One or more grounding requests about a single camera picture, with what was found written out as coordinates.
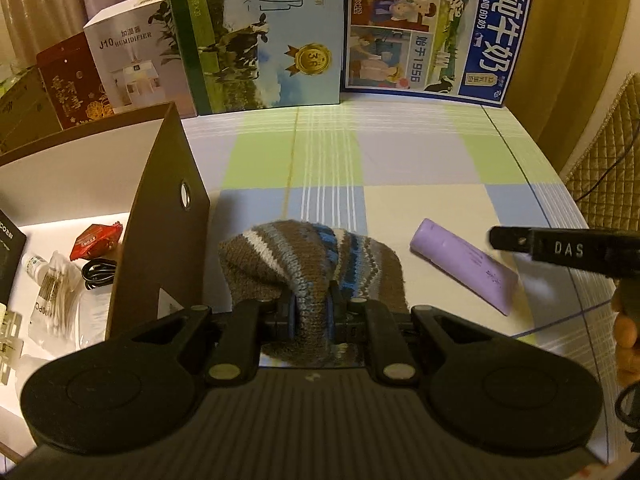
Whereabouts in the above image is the person's right hand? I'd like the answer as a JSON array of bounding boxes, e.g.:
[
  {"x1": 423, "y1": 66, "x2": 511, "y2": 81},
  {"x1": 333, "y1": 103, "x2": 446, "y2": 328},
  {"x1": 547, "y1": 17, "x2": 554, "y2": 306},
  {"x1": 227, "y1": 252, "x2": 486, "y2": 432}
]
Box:
[{"x1": 611, "y1": 280, "x2": 640, "y2": 391}]

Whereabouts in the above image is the purple packet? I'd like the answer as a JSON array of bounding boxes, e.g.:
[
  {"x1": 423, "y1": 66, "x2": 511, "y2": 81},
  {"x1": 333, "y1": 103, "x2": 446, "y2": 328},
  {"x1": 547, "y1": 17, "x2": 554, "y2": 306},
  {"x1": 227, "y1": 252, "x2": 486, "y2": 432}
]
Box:
[{"x1": 410, "y1": 217, "x2": 521, "y2": 317}]

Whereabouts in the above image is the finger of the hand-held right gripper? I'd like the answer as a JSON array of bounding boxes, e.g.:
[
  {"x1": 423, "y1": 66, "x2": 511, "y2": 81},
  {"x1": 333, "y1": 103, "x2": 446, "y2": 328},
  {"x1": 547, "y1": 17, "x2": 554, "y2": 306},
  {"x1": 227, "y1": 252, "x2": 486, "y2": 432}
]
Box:
[{"x1": 487, "y1": 225, "x2": 538, "y2": 258}]

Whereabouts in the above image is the black product box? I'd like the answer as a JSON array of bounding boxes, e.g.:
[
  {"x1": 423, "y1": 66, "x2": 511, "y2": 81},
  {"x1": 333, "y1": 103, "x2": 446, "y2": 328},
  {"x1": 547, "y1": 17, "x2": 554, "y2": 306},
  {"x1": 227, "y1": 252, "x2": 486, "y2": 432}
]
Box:
[{"x1": 0, "y1": 205, "x2": 27, "y2": 311}]

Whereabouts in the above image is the small white bottle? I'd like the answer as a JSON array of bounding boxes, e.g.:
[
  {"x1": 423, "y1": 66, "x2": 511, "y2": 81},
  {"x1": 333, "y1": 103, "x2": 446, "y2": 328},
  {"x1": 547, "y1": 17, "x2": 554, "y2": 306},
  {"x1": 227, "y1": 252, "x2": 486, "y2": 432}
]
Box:
[{"x1": 22, "y1": 254, "x2": 51, "y2": 281}]

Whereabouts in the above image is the striped knitted sock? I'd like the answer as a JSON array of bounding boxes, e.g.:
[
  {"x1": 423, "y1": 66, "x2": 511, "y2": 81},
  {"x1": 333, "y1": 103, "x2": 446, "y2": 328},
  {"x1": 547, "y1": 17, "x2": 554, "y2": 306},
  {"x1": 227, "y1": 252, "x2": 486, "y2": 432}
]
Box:
[{"x1": 218, "y1": 220, "x2": 412, "y2": 366}]

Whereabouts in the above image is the yellow curtain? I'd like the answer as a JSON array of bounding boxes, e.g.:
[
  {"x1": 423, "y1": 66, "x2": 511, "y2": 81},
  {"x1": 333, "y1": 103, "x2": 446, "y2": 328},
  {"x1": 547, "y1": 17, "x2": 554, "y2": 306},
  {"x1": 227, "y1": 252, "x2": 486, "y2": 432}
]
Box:
[{"x1": 482, "y1": 0, "x2": 640, "y2": 171}]

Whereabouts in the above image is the quilted chair cover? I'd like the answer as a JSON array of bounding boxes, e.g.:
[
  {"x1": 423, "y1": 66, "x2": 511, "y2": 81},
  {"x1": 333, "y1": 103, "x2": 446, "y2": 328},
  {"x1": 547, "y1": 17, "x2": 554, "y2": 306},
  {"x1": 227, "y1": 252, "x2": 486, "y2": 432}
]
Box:
[{"x1": 565, "y1": 72, "x2": 640, "y2": 231}]

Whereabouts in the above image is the brown cardboard carton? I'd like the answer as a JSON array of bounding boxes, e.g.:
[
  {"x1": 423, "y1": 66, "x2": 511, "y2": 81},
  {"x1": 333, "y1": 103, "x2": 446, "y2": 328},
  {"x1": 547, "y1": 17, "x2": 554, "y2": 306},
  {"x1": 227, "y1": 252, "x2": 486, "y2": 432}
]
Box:
[{"x1": 0, "y1": 65, "x2": 63, "y2": 153}]

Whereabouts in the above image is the black cable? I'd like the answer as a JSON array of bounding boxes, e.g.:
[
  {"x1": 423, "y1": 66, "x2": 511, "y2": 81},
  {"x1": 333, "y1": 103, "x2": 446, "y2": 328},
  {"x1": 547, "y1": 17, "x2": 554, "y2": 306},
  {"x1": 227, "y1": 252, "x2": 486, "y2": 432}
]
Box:
[{"x1": 80, "y1": 258, "x2": 120, "y2": 292}]

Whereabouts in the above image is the checked tablecloth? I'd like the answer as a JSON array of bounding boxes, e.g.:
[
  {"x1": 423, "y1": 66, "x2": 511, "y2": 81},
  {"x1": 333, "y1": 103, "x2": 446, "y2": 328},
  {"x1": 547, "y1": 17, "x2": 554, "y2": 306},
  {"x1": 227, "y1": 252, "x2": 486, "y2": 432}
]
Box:
[{"x1": 0, "y1": 95, "x2": 623, "y2": 466}]

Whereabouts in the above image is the green milk carton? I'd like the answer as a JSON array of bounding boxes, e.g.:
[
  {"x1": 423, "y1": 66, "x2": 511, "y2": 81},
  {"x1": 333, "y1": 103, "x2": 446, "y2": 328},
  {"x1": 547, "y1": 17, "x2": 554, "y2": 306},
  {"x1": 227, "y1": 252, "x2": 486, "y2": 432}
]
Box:
[{"x1": 164, "y1": 0, "x2": 347, "y2": 116}]

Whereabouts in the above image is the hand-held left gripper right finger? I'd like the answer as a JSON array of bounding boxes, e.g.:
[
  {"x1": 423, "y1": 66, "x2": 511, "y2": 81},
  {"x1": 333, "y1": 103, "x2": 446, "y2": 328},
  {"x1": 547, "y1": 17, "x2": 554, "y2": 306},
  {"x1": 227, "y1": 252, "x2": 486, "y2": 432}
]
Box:
[{"x1": 327, "y1": 294, "x2": 501, "y2": 388}]

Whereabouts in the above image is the clear plastic bag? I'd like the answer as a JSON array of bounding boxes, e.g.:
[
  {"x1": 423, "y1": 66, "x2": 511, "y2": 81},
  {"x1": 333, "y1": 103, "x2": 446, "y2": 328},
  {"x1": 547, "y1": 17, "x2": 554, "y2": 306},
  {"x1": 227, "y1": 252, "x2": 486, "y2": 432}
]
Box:
[{"x1": 20, "y1": 290, "x2": 113, "y2": 361}]

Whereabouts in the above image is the red snack packet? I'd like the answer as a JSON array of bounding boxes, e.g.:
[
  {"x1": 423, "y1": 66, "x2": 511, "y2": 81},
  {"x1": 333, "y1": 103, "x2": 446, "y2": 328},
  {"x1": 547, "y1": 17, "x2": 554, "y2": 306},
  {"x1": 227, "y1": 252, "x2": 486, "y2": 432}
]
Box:
[{"x1": 69, "y1": 221, "x2": 124, "y2": 262}]

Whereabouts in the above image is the cotton swab pack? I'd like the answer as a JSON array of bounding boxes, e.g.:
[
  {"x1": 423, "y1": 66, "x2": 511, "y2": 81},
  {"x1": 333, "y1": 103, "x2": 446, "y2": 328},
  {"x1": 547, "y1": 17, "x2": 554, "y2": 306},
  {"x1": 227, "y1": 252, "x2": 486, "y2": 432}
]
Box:
[{"x1": 27, "y1": 252, "x2": 83, "y2": 351}]

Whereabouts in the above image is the red gift box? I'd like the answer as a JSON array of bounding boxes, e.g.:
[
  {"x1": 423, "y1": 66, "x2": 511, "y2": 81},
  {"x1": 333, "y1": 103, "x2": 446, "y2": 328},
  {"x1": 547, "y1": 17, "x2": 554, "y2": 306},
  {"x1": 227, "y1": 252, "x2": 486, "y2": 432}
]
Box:
[{"x1": 36, "y1": 31, "x2": 116, "y2": 131}]

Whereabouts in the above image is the white humidifier box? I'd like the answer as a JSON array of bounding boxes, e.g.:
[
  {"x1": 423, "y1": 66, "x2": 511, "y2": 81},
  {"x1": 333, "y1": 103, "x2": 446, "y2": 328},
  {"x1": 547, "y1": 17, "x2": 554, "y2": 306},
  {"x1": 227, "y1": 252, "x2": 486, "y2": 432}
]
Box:
[{"x1": 82, "y1": 0, "x2": 197, "y2": 118}]

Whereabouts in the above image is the brown cardboard box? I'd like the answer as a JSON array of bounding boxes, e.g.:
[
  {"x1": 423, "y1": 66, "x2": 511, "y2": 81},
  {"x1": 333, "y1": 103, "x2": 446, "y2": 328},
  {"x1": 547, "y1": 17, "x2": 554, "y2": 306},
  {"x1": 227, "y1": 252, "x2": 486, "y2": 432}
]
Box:
[{"x1": 0, "y1": 101, "x2": 211, "y2": 396}]

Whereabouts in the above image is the blue milk carton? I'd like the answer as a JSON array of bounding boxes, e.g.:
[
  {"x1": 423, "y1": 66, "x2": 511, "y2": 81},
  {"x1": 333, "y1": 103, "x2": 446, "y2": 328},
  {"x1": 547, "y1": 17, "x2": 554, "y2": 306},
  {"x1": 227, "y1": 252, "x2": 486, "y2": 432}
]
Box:
[{"x1": 341, "y1": 0, "x2": 535, "y2": 110}]

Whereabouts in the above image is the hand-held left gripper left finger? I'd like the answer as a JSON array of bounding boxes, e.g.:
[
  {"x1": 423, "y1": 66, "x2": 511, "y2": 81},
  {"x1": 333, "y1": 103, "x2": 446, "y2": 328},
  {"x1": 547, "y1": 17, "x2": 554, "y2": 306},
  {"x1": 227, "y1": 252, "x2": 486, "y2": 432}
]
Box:
[{"x1": 107, "y1": 294, "x2": 297, "y2": 388}]

